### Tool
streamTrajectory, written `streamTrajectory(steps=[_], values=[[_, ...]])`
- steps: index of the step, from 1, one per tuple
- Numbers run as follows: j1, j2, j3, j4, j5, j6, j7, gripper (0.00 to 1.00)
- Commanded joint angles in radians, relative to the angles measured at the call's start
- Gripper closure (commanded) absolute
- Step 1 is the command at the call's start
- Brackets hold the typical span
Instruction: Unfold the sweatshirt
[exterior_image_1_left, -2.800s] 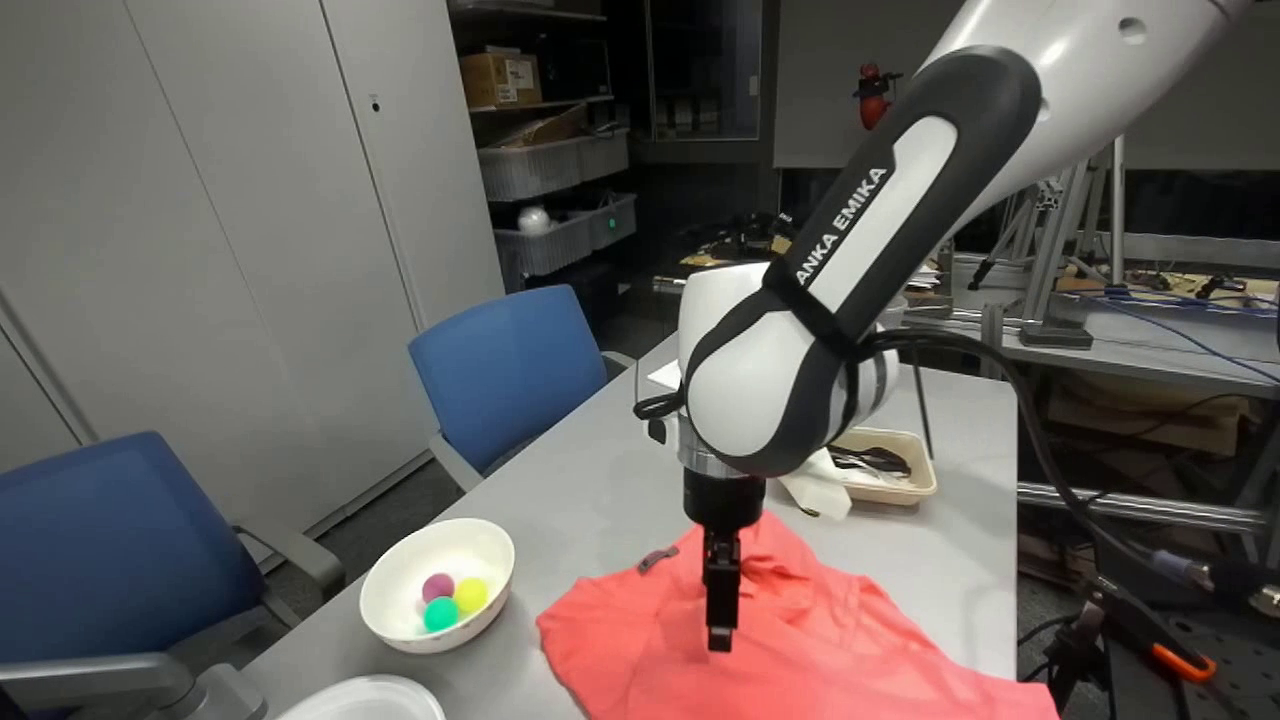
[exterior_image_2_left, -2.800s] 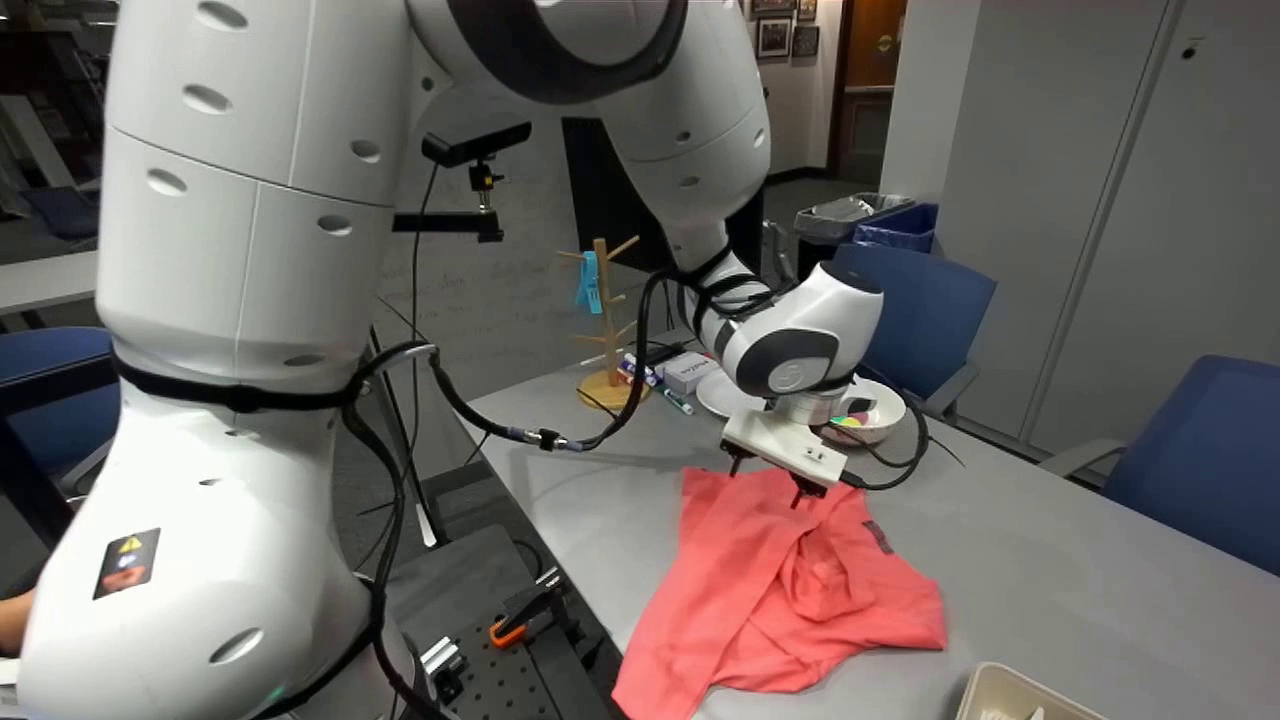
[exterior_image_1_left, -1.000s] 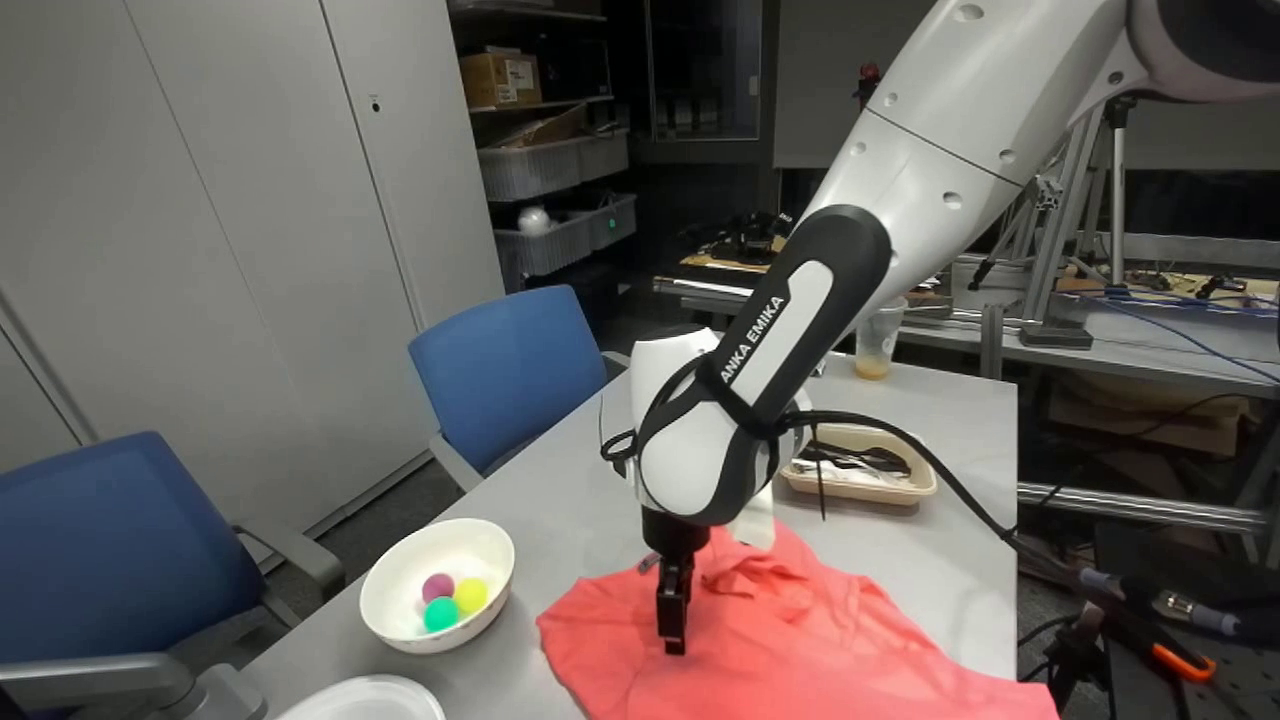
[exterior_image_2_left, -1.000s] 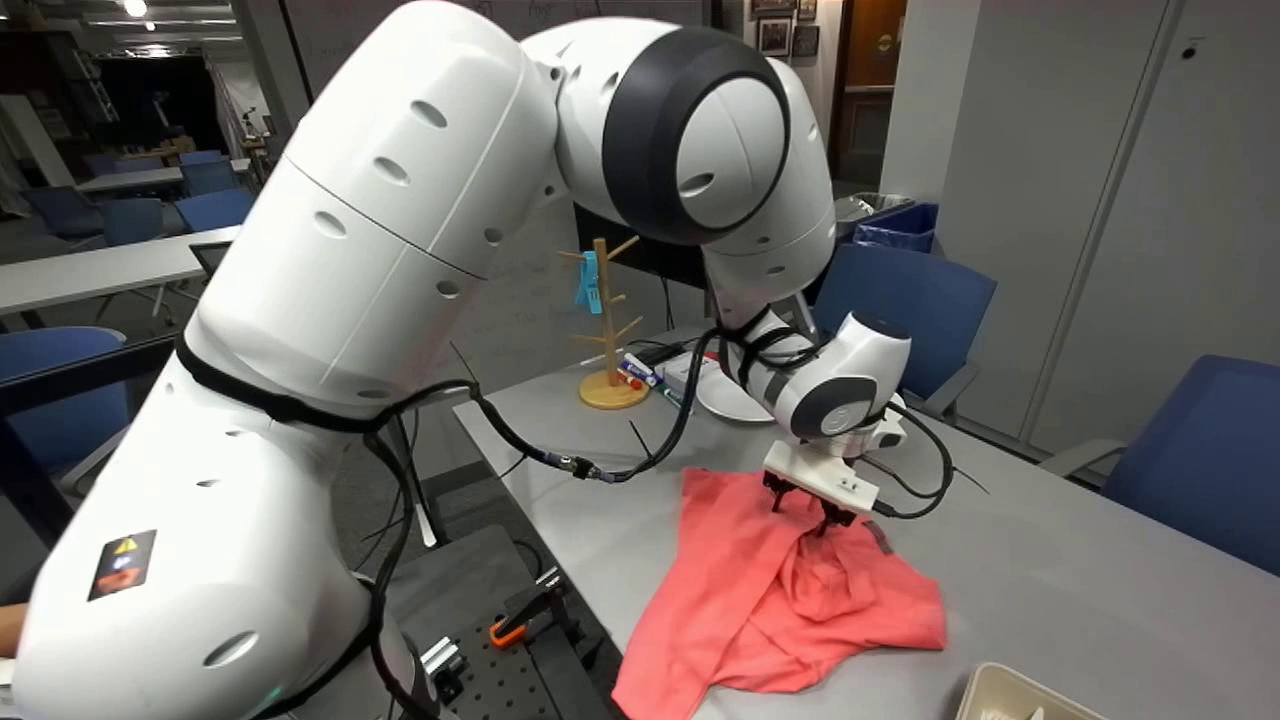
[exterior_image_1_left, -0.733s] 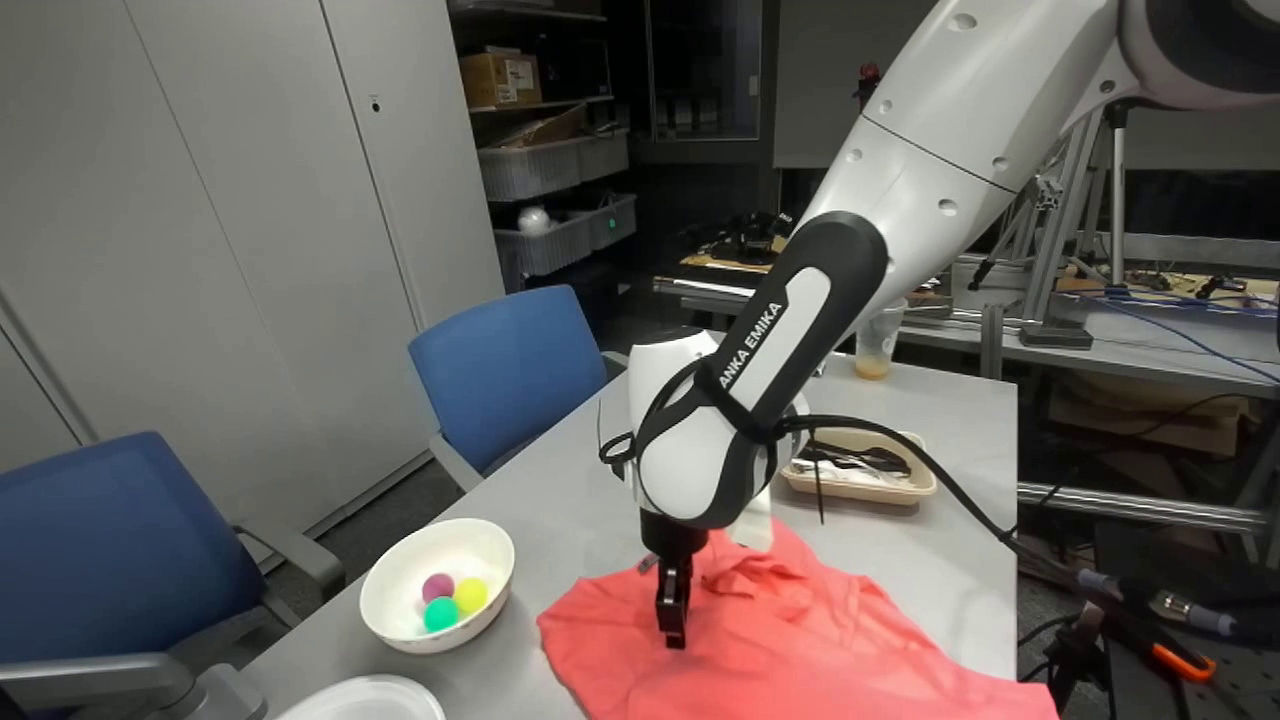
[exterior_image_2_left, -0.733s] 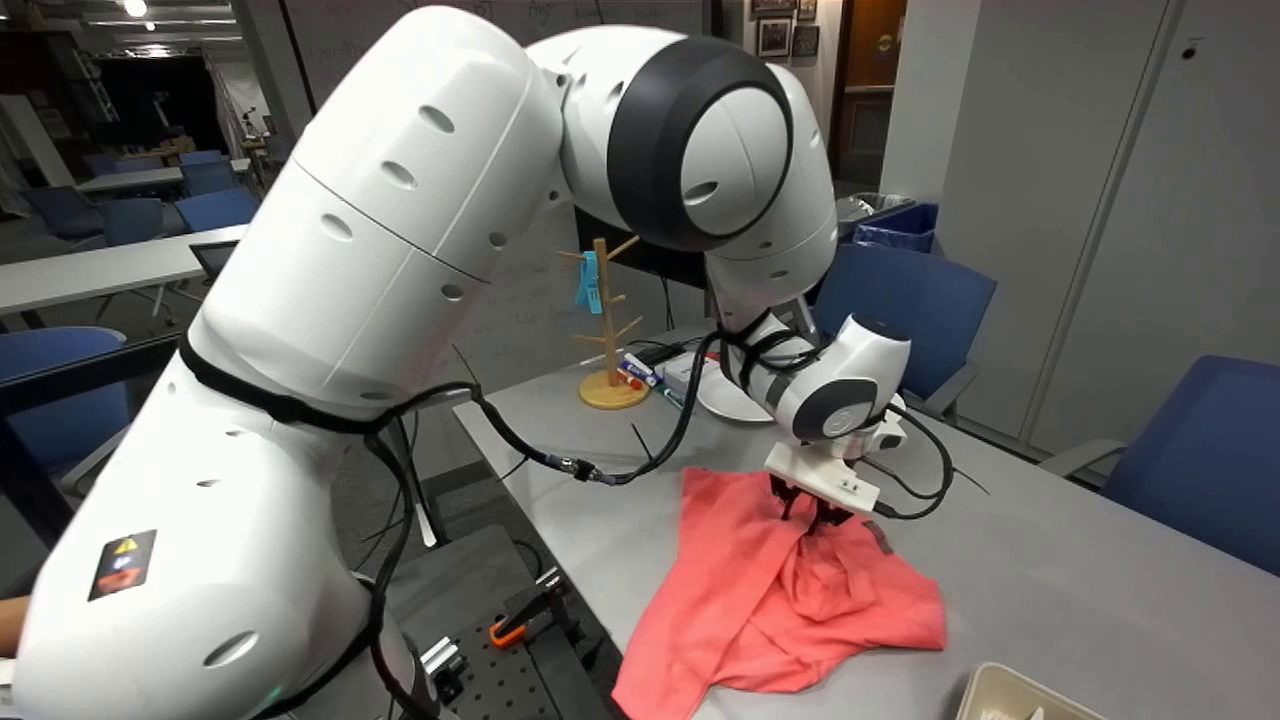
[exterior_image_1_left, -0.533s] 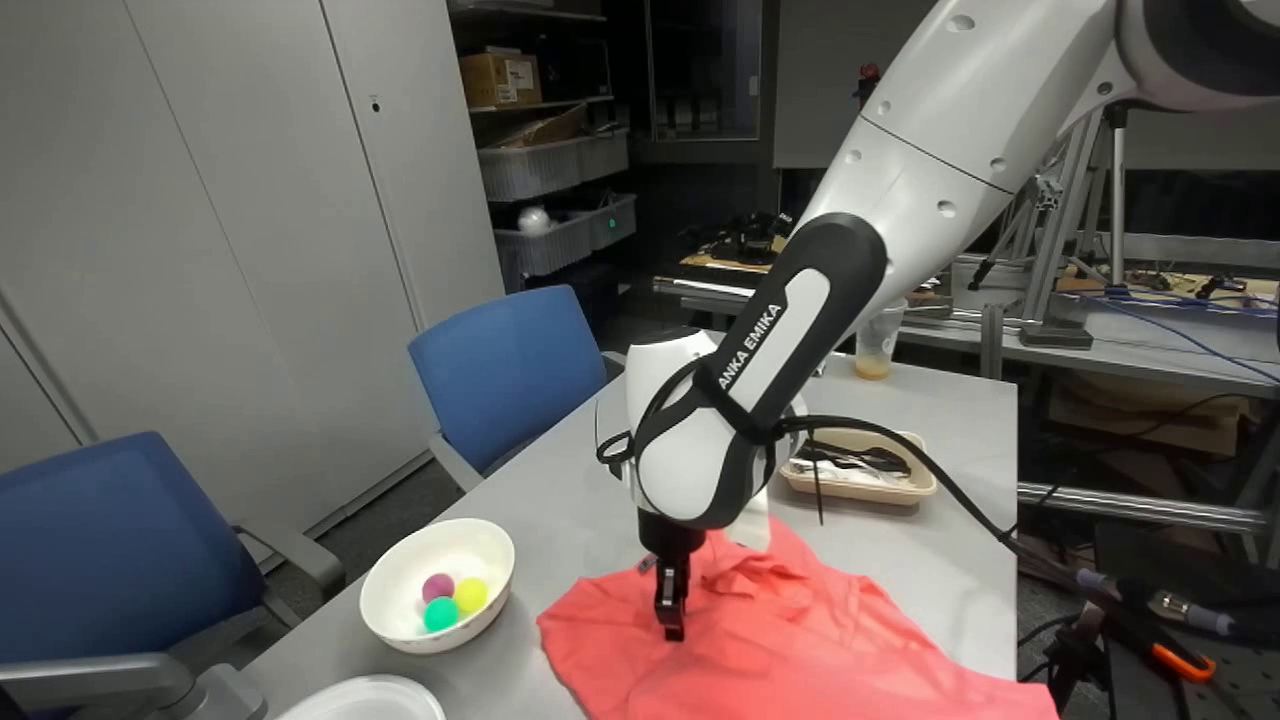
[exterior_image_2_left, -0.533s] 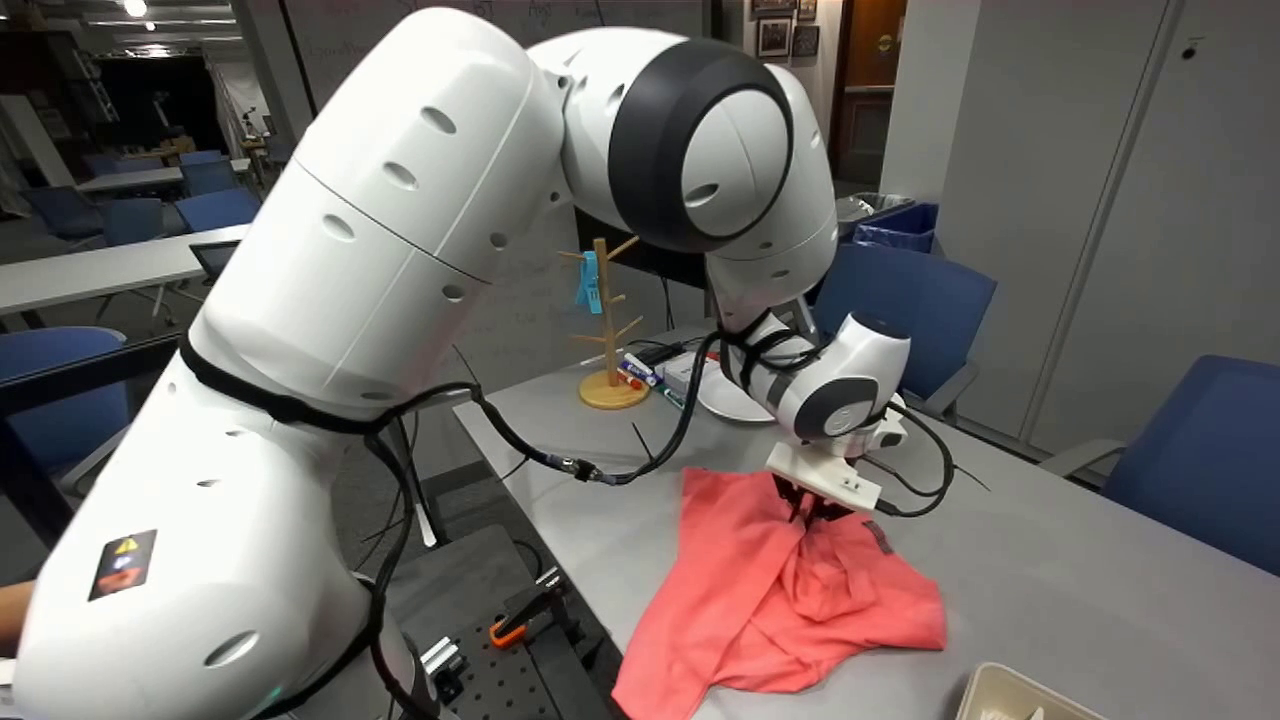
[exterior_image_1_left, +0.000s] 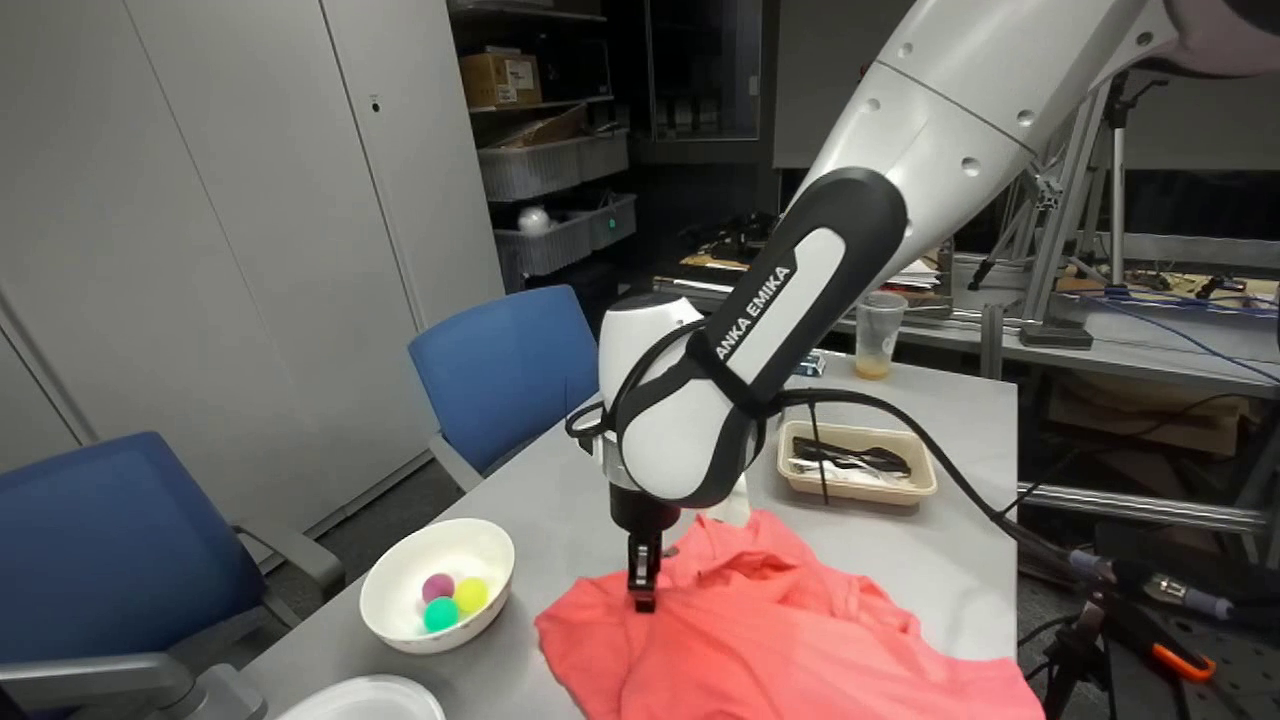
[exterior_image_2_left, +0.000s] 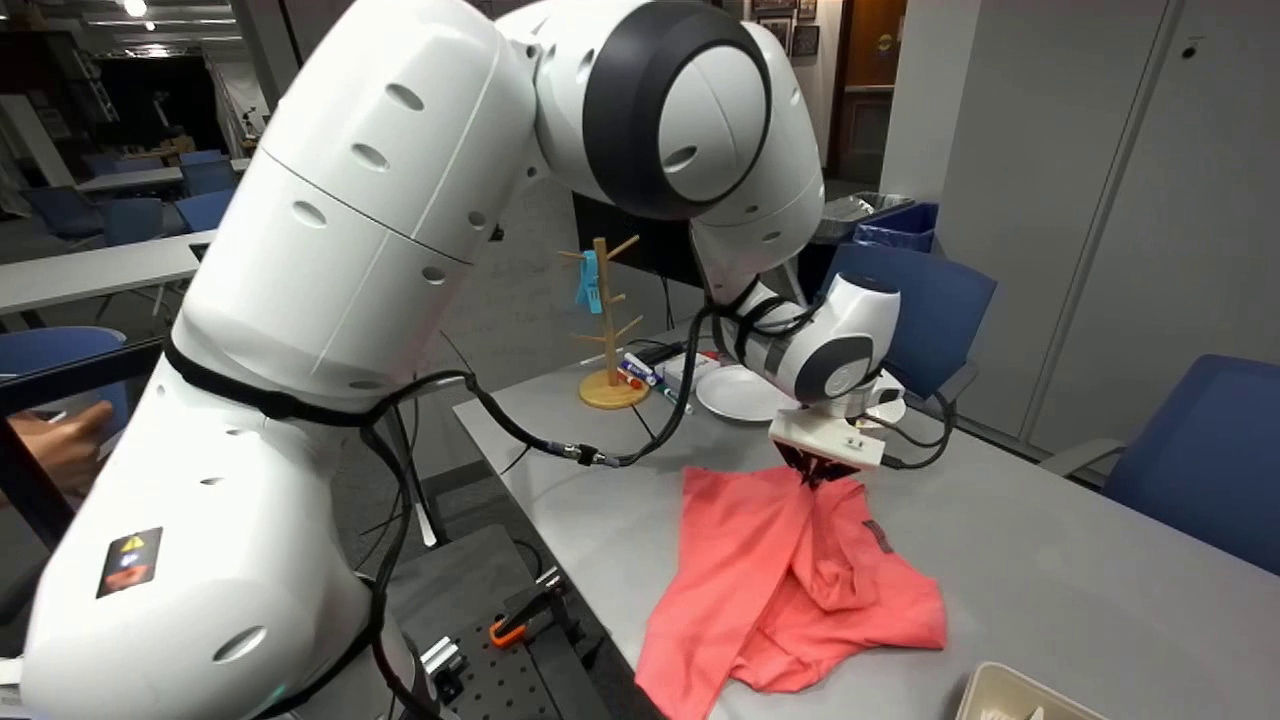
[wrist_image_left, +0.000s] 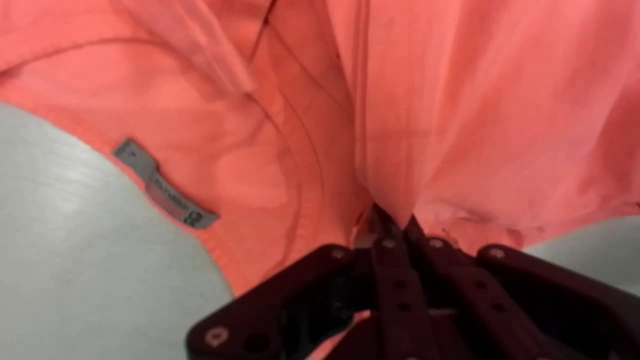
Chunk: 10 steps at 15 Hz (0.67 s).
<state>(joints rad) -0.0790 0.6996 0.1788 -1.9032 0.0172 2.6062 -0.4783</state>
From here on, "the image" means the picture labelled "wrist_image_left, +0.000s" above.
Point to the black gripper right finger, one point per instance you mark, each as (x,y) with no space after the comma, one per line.
(520,301)

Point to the coral red sweatshirt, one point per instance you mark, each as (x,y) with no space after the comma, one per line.
(467,101)

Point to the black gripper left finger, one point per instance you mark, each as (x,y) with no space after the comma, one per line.
(393,292)

